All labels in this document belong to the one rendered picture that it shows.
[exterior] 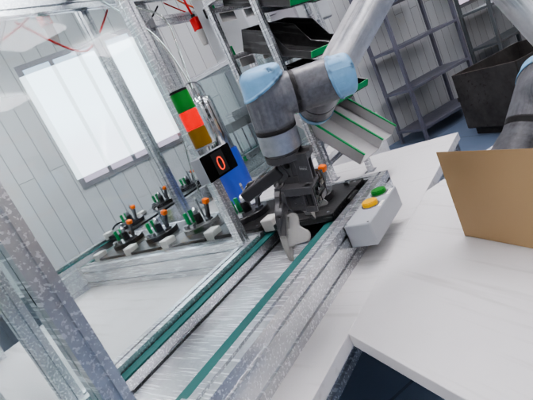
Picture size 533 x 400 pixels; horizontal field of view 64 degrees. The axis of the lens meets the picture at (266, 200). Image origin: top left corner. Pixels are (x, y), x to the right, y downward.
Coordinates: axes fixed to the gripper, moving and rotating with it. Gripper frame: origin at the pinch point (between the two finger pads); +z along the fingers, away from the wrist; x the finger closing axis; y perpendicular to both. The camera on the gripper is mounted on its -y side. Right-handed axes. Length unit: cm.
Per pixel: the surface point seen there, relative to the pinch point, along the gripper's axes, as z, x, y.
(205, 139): -17.7, 21.2, -29.3
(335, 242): 8.1, 10.0, 3.0
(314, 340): 14.4, -13.2, 3.2
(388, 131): 11, 83, 3
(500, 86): 90, 356, 46
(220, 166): -9.9, 20.6, -27.4
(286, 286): 5.9, -7.9, -2.1
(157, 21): -49, 140, -119
